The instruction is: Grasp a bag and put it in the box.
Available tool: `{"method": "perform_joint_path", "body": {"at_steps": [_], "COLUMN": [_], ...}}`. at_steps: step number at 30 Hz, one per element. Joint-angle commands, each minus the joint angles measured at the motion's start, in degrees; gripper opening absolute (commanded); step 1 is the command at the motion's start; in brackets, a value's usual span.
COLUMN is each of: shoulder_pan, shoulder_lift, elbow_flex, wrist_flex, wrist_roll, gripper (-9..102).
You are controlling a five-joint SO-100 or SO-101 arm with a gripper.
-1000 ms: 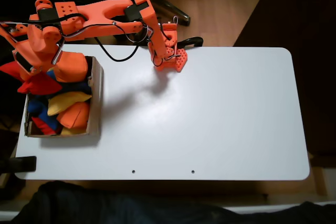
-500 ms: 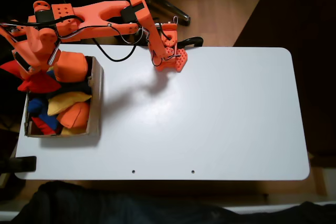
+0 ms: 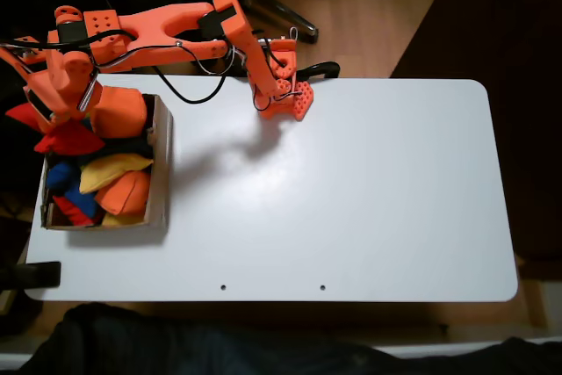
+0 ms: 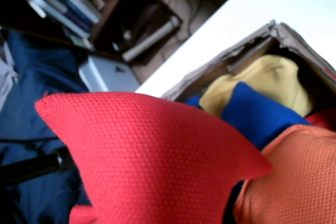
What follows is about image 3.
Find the person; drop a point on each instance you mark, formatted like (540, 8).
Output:
(219, 348)

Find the large yellow bean bag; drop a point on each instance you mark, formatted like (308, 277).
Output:
(110, 170)

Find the large orange bean bag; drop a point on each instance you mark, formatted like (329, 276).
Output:
(125, 111)

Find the black table clamp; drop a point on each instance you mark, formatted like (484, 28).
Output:
(41, 275)

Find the large red bean bag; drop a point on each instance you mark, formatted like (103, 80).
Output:
(66, 140)

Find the small red bean bag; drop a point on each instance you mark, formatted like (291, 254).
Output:
(72, 212)

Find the wooden table leg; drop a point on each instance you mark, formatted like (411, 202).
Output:
(533, 300)

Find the orange camera mount with camera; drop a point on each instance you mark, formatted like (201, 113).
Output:
(13, 61)

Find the brown cardboard box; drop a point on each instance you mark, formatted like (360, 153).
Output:
(160, 164)

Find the blue bean bag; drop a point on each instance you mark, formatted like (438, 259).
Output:
(127, 147)
(61, 175)

